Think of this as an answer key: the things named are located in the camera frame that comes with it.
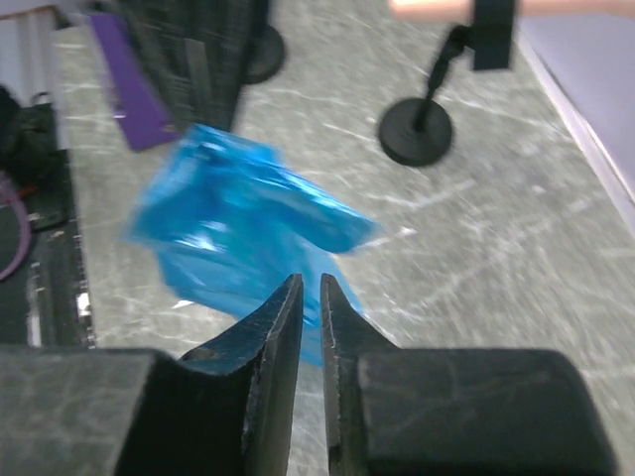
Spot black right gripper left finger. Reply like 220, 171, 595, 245
1, 275, 304, 475

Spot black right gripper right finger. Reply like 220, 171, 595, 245
320, 275, 618, 475

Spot blue plastic trash bag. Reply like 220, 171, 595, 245
126, 124, 378, 365

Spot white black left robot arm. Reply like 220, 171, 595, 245
115, 0, 266, 131

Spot purple wedge holder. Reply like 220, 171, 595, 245
86, 13, 178, 152

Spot peach pink microphone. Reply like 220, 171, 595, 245
388, 0, 634, 24

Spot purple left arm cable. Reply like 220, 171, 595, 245
0, 171, 35, 282

